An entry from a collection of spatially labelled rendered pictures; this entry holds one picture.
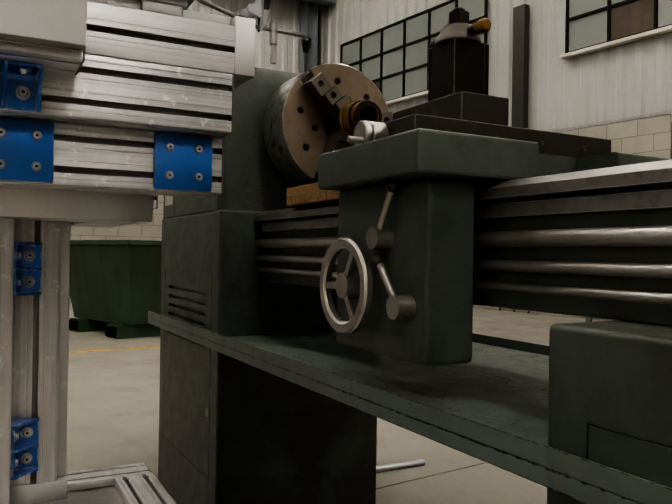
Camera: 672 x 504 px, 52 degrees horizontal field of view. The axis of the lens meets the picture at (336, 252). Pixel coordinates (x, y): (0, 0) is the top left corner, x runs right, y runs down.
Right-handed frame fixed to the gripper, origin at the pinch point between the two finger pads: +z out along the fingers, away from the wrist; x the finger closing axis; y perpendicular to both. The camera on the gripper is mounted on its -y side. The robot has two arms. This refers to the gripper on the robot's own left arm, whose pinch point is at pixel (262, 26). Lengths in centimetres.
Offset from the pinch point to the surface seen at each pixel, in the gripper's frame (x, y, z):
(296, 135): 23.5, 0.2, 33.3
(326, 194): 51, 7, 50
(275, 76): 7.2, -1.1, 15.1
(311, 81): 27.5, -1.5, 20.7
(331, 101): 29.6, -6.0, 25.3
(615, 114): -390, -631, -119
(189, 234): -19, 13, 57
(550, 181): 112, 7, 53
